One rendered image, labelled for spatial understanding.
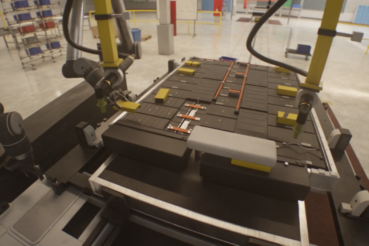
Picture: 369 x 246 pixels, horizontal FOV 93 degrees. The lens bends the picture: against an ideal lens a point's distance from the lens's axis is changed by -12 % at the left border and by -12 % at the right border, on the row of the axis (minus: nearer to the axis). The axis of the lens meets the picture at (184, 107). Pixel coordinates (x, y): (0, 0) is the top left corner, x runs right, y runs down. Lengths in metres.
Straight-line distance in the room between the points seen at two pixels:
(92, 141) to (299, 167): 1.11
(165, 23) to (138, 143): 5.57
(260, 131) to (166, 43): 5.39
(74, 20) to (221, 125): 1.24
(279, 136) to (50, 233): 1.23
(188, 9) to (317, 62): 8.58
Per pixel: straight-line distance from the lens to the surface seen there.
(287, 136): 1.24
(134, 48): 2.24
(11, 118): 1.06
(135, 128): 1.03
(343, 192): 1.26
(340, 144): 1.49
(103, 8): 0.88
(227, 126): 1.21
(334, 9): 0.81
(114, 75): 0.93
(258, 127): 1.23
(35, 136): 1.60
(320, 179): 1.13
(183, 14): 9.30
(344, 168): 1.41
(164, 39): 6.34
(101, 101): 0.84
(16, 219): 1.24
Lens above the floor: 1.69
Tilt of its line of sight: 30 degrees down
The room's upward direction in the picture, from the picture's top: straight up
